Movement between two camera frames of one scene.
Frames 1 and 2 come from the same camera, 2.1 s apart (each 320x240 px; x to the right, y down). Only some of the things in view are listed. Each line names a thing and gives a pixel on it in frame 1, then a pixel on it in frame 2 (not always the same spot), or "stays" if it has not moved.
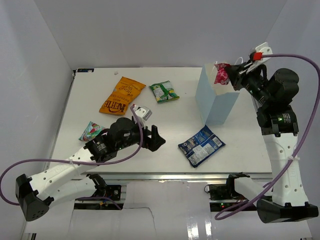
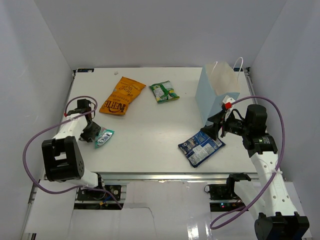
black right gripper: x=237 y=80 → x=212 y=130
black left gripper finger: x=155 y=142 → x=86 y=137
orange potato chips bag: x=126 y=91 stays
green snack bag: x=164 y=92 stays
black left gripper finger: x=155 y=133 → x=96 y=132
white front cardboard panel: x=161 y=210 stays
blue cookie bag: x=202 y=144 stays
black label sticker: x=85 y=70 stays
